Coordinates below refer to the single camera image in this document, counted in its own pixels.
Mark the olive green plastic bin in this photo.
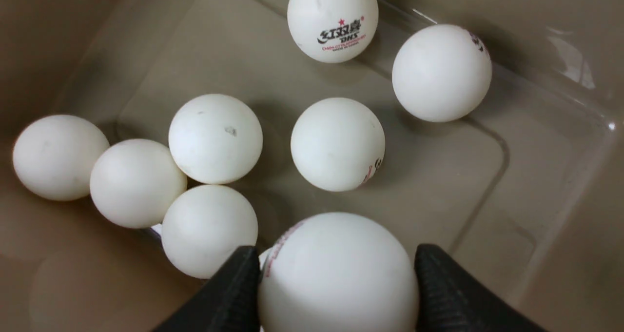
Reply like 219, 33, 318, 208
1, 0, 623, 332

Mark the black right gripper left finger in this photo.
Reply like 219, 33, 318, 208
154, 246, 261, 332

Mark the white ping-pong ball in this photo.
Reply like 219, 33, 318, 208
13, 115, 111, 201
90, 138, 188, 229
168, 94, 263, 184
161, 185, 258, 279
258, 212, 419, 332
391, 24, 493, 122
287, 0, 379, 63
290, 97, 386, 192

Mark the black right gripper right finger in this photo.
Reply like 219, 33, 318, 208
414, 244, 545, 332

